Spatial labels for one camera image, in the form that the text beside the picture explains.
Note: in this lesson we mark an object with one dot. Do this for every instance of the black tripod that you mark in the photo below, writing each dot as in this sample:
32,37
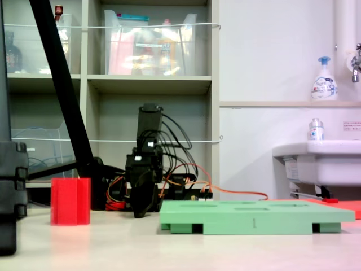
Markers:
62,84

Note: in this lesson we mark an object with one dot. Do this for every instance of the dark grey post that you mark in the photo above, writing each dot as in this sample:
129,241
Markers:
4,70

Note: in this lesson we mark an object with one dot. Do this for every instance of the white sink label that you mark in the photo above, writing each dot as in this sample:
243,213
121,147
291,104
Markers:
292,169

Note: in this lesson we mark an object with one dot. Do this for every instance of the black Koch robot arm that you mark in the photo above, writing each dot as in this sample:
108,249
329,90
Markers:
149,121

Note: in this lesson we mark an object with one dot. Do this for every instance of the small clear sanitizer bottle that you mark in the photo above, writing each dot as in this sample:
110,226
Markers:
316,131

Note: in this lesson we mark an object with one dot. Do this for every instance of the black table clamp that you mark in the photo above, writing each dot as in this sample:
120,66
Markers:
178,186

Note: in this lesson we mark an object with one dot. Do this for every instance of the green board with shaped holes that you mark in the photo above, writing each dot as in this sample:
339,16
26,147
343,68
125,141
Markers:
253,218

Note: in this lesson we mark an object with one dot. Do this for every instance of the clear file box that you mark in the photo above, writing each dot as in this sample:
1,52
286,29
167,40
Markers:
42,146

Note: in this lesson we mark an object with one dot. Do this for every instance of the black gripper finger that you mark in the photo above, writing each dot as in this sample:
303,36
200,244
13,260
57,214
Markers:
154,197
141,197

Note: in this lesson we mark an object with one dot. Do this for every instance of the white sink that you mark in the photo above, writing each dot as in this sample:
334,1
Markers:
332,163

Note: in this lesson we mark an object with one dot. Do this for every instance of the red cross columnar block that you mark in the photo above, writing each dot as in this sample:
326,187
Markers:
70,201

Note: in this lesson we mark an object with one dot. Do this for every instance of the metal faucet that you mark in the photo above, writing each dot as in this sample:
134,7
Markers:
355,65

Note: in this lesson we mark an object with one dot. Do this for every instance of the notched black stack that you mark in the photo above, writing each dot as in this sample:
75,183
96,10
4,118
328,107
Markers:
12,183

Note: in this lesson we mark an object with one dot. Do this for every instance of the large clear plastic bin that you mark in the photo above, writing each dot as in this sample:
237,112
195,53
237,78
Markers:
146,50

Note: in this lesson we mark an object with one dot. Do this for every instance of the red flat mat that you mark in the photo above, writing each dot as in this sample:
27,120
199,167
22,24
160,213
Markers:
349,207

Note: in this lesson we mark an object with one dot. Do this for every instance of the beige shelf unit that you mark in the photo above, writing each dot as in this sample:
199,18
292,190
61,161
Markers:
152,84

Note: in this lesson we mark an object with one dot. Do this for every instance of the pink wall notice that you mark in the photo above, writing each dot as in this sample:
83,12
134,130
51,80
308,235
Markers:
352,126

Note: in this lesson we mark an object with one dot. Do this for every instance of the dark glass bottle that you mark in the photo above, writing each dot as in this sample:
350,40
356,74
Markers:
12,56

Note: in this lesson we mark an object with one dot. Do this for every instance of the narrow clear plastic bin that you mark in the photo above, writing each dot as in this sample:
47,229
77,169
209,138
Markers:
67,42

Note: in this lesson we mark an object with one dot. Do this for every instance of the white pump soap bottle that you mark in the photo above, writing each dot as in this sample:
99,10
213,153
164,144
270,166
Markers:
324,84

